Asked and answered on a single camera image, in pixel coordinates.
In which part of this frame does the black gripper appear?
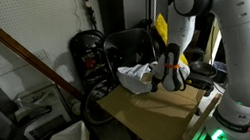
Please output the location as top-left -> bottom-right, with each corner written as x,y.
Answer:
146,57 -> 174,94

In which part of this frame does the white cloth towel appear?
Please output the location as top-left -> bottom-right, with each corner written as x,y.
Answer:
115,59 -> 170,98

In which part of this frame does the black glossy shell chair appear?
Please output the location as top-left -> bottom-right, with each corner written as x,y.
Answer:
186,57 -> 223,99

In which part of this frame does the brown cardboard sheet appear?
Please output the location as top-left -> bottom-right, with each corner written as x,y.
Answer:
93,64 -> 214,140

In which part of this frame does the black round hoop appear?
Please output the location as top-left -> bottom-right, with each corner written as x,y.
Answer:
79,77 -> 122,128

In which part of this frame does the grey metal cabinet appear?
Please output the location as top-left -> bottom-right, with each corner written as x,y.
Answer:
97,0 -> 180,37

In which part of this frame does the white grilled appliance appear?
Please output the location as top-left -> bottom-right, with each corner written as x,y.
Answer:
10,82 -> 76,140

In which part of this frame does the brown wooden beam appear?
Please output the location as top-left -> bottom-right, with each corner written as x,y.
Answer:
0,0 -> 85,113

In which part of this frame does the orange cable strap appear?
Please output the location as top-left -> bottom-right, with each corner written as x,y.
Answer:
163,60 -> 182,72

